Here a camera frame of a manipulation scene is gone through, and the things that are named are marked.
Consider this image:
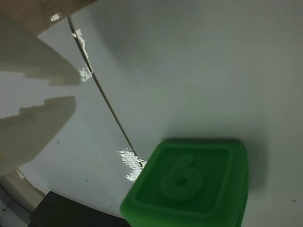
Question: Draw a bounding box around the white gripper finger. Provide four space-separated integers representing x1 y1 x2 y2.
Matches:
0 96 77 177
0 10 80 86

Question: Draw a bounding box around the white paper sheet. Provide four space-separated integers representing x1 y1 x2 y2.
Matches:
68 0 303 227
0 16 147 217

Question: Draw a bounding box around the green cube with number six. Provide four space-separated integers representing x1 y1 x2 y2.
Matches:
119 138 249 227

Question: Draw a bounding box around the black cardboard box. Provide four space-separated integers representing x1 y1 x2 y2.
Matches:
28 191 130 227

